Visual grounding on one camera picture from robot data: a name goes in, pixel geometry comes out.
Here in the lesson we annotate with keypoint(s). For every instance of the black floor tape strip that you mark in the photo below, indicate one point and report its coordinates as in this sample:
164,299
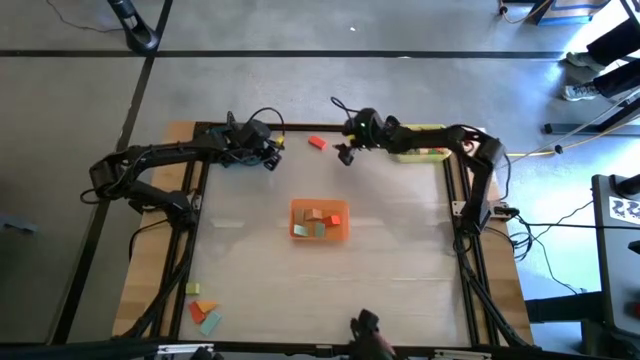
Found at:
135,100
300,53

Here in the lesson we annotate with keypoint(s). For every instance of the person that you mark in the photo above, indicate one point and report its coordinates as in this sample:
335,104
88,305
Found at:
615,45

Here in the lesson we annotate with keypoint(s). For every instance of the red block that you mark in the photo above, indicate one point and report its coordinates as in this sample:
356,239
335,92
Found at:
196,314

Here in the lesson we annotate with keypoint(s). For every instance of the grey machine cabinet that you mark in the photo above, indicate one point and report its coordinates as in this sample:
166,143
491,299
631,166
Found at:
620,260

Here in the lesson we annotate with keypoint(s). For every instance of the yellow-green cube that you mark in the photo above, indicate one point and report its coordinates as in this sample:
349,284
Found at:
193,289

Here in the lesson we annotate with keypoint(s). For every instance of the red-orange long block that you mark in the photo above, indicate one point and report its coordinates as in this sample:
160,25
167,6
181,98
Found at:
318,143

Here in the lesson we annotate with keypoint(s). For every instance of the teal wedge block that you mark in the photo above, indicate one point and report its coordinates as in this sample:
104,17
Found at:
320,230

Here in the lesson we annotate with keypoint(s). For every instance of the black desk frame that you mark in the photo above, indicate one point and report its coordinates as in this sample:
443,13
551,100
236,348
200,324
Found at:
548,128

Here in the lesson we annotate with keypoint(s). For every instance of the orange triangular block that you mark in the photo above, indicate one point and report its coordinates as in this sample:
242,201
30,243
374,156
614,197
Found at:
207,305

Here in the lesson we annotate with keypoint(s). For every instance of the wooden block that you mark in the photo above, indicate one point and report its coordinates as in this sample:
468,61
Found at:
300,216

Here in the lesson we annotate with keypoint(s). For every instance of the teal long block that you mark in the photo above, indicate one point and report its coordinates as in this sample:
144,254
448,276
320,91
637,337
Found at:
210,323

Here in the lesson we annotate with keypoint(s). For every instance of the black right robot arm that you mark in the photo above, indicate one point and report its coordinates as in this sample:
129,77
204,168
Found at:
475,190

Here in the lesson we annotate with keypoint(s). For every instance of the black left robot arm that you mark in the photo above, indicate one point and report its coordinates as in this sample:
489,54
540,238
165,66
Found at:
150,152

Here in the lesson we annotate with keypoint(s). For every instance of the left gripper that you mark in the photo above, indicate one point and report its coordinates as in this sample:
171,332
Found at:
252,140

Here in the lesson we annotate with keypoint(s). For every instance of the yellow plastic bin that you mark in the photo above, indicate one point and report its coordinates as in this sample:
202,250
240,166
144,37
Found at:
420,157

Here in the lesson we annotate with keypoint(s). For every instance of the orange plastic bin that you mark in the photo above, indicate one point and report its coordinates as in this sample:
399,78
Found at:
330,235

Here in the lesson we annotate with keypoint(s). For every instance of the black stand base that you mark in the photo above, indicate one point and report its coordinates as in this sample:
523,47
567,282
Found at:
137,37

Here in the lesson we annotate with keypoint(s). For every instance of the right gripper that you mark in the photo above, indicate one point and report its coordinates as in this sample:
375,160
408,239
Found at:
370,130

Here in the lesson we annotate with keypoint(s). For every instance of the black aluminium table frame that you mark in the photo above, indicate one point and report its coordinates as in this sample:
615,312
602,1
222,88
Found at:
310,127

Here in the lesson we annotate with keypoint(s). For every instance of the orange-brown block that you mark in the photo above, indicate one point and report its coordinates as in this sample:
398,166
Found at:
313,215

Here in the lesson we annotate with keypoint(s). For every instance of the teal small block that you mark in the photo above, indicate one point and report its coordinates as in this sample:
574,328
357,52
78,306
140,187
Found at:
301,230

